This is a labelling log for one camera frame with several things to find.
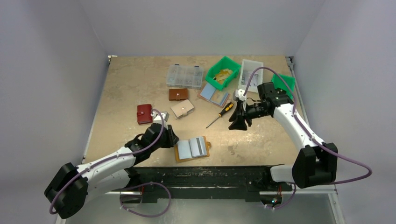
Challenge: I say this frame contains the mustard yellow card holder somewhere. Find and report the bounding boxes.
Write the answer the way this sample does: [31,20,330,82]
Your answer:
[175,136,212,162]

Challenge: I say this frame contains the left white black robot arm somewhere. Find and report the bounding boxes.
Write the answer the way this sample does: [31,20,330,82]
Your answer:
[44,123,179,219]

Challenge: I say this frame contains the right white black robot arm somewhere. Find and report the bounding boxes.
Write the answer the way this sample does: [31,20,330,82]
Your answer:
[229,82,338,189]

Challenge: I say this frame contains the beige card holder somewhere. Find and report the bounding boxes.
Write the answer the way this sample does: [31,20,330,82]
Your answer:
[171,99,194,119]

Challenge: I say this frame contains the stack of loose cards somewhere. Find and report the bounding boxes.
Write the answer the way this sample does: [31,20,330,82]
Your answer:
[197,83,231,108]

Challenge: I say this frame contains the cards in white bin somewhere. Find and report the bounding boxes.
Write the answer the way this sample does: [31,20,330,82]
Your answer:
[240,70,259,87]

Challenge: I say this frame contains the red leather card holder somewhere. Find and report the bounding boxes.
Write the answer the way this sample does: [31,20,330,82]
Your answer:
[136,104,153,125]

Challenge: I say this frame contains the cards in green bin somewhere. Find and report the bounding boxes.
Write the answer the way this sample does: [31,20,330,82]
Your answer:
[213,69,233,83]

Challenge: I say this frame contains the green bin with cards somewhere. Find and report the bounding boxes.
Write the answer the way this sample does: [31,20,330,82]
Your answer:
[205,56,241,91]

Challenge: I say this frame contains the brown leather card holder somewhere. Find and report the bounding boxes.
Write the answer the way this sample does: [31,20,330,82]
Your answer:
[168,88,189,101]

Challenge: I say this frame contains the yellow black screwdriver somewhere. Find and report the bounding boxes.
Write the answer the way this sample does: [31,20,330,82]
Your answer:
[205,102,234,129]

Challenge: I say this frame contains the green bin right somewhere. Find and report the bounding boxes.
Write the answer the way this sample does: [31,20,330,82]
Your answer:
[271,74,296,100]

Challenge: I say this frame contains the white plastic bin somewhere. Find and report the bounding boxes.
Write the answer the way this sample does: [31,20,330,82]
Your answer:
[238,59,264,93]

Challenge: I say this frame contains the clear plastic organizer box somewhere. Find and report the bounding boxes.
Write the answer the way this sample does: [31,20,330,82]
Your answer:
[166,64,204,89]

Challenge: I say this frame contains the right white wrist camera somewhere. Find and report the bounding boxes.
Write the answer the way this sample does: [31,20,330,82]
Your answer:
[233,89,247,111]

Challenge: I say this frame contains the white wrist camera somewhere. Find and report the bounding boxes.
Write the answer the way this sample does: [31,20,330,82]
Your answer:
[151,111,169,129]
[233,89,247,111]

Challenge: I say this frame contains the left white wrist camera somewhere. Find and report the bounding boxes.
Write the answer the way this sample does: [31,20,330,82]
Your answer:
[151,111,169,129]

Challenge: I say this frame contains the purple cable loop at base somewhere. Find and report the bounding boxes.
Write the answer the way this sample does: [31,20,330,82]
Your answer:
[120,182,172,218]

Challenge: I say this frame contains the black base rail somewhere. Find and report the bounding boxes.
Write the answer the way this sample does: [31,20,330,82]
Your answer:
[120,165,294,203]

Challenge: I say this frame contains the aluminium frame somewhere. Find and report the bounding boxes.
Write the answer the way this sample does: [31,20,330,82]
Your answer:
[56,171,346,224]

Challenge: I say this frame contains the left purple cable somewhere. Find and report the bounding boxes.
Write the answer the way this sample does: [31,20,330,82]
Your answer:
[49,109,165,215]

